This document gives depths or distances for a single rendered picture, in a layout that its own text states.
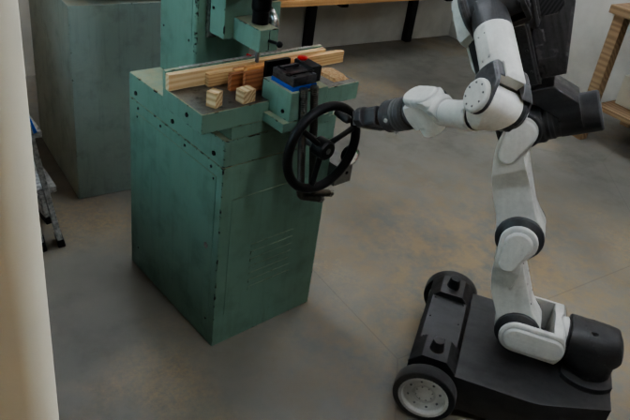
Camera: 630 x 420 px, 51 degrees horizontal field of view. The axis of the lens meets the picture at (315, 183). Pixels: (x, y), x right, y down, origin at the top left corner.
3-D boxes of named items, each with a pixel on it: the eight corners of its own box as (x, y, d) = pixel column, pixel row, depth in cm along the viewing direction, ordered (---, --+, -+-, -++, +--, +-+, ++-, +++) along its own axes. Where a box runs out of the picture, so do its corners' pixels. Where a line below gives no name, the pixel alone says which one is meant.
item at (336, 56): (208, 87, 197) (209, 74, 195) (204, 84, 198) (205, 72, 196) (342, 62, 231) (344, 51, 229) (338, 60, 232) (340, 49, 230)
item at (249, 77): (244, 94, 196) (246, 72, 193) (241, 92, 197) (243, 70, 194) (303, 82, 210) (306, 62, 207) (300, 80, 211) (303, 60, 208)
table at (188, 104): (219, 150, 177) (220, 129, 174) (161, 106, 196) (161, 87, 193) (377, 109, 214) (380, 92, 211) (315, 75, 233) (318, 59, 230)
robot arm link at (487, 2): (530, 34, 153) (519, -8, 160) (518, 8, 146) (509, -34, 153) (480, 52, 158) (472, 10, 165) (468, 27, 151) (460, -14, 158)
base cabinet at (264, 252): (210, 348, 230) (221, 170, 194) (129, 260, 265) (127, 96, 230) (308, 302, 257) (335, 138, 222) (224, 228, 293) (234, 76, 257)
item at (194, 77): (169, 91, 191) (169, 75, 189) (165, 89, 192) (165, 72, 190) (323, 63, 228) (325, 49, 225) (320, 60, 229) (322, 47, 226)
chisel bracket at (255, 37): (258, 58, 199) (261, 30, 195) (231, 42, 208) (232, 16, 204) (277, 54, 204) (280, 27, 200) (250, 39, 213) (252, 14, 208)
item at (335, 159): (334, 187, 228) (337, 166, 224) (310, 171, 236) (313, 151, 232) (351, 180, 233) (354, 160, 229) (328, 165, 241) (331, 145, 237)
